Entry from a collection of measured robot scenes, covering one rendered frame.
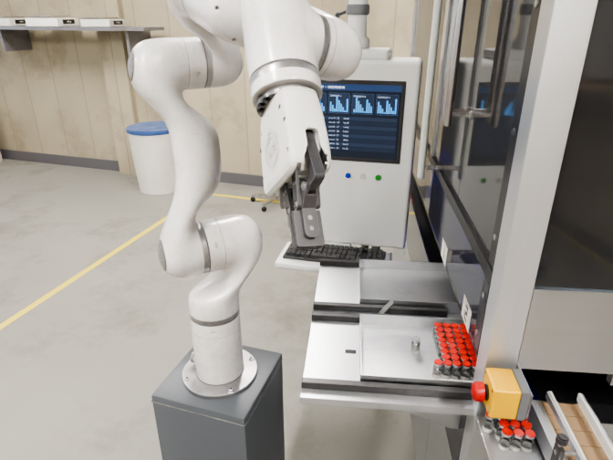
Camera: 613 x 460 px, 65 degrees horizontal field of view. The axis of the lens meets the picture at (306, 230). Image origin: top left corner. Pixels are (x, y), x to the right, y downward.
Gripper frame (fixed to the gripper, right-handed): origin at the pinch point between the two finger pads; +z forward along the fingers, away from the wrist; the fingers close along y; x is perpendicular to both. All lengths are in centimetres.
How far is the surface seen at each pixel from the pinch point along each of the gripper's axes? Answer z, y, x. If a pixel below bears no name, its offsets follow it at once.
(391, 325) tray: 10, -75, 56
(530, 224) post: -4, -16, 52
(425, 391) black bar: 26, -53, 48
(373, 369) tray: 20, -65, 42
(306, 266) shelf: -19, -125, 53
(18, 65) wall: -351, -522, -98
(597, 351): 22, -25, 72
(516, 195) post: -9, -15, 49
